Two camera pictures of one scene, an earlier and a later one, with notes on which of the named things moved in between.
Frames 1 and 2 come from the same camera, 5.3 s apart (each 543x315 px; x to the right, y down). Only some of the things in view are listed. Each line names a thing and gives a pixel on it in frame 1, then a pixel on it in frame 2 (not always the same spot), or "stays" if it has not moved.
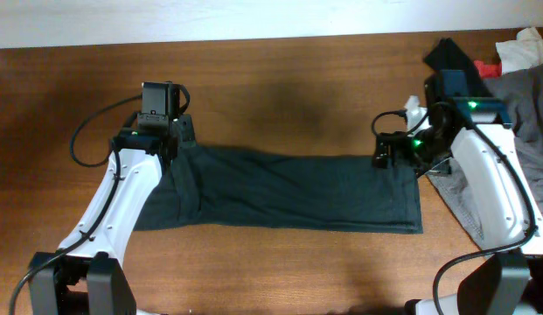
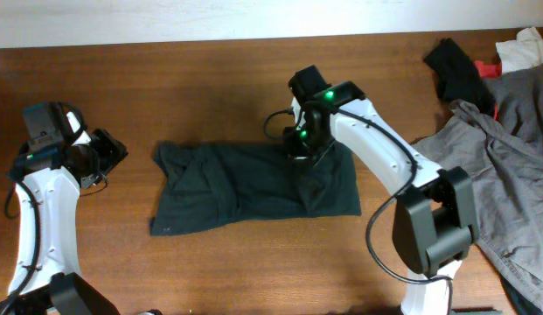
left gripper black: [187, 134] to [114, 151]
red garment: [489, 70] stays
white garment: [529, 49] stays
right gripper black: [400, 157] to [293, 150]
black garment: [448, 56] stays
